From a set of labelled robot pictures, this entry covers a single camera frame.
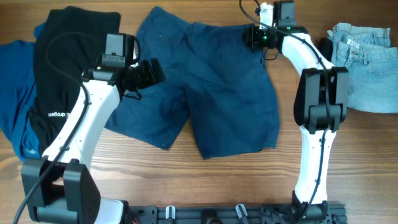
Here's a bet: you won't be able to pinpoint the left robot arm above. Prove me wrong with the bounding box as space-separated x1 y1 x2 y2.
14 33 165 223

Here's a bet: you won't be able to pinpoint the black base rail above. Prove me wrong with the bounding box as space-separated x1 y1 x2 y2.
124 203 348 224

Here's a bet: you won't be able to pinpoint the light blue folded jeans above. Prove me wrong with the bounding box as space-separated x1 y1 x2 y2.
327 23 397 114

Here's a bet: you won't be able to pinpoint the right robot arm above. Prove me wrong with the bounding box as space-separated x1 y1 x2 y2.
236 1 349 223

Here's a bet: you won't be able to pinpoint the teal blue garment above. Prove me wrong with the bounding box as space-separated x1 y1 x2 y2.
1 40 40 161

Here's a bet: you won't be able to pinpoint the navy blue shorts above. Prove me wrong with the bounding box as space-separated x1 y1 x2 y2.
106 7 280 159

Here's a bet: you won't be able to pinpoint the black t-shirt with logo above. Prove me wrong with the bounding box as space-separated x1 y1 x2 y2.
29 6 121 153

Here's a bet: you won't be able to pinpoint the black folded garment under jeans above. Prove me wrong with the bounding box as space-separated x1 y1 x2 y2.
318 37 333 62

